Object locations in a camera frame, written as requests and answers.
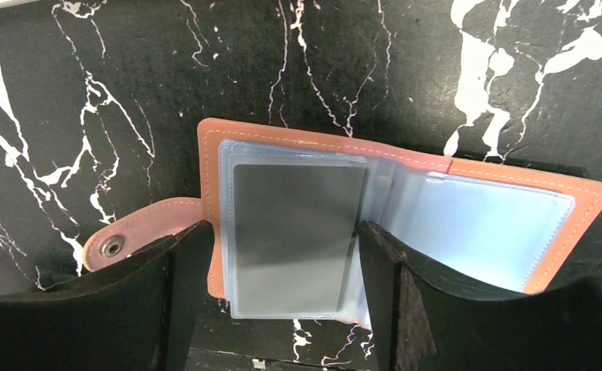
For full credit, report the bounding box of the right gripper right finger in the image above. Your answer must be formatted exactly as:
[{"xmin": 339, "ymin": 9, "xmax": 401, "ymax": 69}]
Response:
[{"xmin": 358, "ymin": 221, "xmax": 602, "ymax": 370}]

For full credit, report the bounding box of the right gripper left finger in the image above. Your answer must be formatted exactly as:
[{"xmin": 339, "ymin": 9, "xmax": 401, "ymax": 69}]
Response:
[{"xmin": 0, "ymin": 221, "xmax": 214, "ymax": 370}]

